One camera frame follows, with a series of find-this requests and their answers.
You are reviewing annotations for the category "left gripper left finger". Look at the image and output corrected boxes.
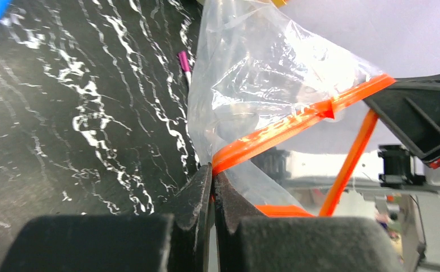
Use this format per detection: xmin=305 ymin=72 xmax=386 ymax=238
xmin=0 ymin=164 xmax=212 ymax=271

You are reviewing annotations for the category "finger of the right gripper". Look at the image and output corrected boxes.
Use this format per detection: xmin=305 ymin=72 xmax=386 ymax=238
xmin=364 ymin=74 xmax=440 ymax=165

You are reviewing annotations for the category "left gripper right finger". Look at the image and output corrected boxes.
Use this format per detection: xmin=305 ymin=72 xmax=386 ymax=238
xmin=213 ymin=174 xmax=403 ymax=271

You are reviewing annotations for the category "clear zip top bag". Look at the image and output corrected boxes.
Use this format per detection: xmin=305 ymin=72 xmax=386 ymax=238
xmin=187 ymin=1 xmax=394 ymax=217

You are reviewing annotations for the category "pink marker pen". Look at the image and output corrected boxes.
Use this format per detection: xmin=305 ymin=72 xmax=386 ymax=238
xmin=178 ymin=50 xmax=191 ymax=87

